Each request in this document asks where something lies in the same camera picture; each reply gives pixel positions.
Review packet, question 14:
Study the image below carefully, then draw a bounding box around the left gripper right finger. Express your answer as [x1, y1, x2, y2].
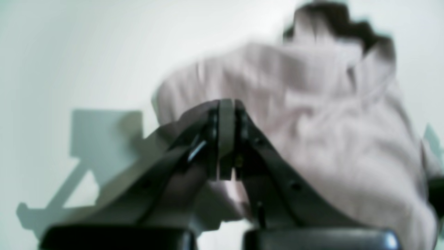
[225, 99, 402, 250]

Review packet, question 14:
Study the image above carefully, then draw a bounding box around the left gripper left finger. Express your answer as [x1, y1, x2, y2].
[40, 100, 224, 250]

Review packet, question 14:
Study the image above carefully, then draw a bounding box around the mauve pink T-shirt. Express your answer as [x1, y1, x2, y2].
[151, 3, 444, 250]

